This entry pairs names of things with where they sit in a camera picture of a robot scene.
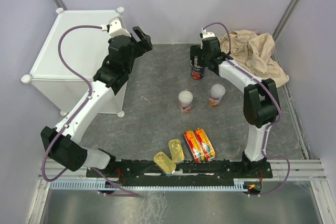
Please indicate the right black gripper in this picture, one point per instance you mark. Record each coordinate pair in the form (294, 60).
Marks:
(196, 51)

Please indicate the gold tin upper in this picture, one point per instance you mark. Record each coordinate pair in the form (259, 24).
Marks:
(177, 154)

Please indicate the beige crumpled cloth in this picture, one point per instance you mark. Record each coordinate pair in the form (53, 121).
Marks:
(253, 53)

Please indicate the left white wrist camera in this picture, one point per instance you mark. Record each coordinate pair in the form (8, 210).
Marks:
(116, 27)

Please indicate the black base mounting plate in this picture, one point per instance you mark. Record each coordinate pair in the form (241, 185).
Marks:
(169, 180)

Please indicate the red yellow flat tin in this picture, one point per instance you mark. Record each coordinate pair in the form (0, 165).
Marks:
(194, 146)

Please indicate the orange label white-lid can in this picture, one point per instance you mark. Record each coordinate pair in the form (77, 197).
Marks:
(216, 94)

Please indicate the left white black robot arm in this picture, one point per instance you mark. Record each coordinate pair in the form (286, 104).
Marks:
(62, 142)

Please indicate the gold tin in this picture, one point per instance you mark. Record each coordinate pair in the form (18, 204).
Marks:
(177, 154)
(164, 163)

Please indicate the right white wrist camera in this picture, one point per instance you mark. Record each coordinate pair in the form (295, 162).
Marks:
(206, 34)

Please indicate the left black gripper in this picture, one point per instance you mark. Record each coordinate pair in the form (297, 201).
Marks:
(143, 46)

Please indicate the red green flat tin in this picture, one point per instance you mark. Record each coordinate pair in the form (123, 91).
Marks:
(205, 144)

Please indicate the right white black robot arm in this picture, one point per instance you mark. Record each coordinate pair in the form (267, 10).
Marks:
(261, 107)

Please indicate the dark blue food can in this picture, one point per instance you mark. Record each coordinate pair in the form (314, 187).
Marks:
(197, 72)

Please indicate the white plastic cube cabinet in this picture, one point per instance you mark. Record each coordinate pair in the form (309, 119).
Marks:
(74, 40)

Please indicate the aluminium frame rail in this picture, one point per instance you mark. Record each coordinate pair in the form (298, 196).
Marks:
(277, 170)

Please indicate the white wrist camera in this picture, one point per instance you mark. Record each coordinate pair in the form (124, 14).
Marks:
(206, 34)
(116, 27)

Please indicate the red white tall can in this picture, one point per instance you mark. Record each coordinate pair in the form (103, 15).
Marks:
(185, 99)

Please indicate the gold tin lower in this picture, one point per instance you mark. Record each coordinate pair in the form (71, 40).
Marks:
(164, 163)

